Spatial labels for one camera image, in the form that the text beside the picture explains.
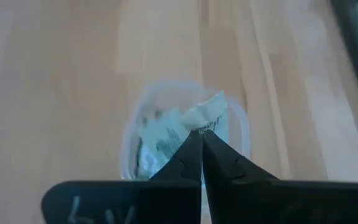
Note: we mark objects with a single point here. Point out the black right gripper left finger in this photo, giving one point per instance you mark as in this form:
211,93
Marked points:
120,202

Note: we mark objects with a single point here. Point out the pale green Stevia packet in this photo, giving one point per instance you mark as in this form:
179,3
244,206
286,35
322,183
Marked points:
207,110
163,137

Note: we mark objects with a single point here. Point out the clear plastic cup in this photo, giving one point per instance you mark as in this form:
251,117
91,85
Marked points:
128,146

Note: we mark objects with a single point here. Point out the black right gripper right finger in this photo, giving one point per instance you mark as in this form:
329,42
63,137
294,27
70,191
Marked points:
275,202

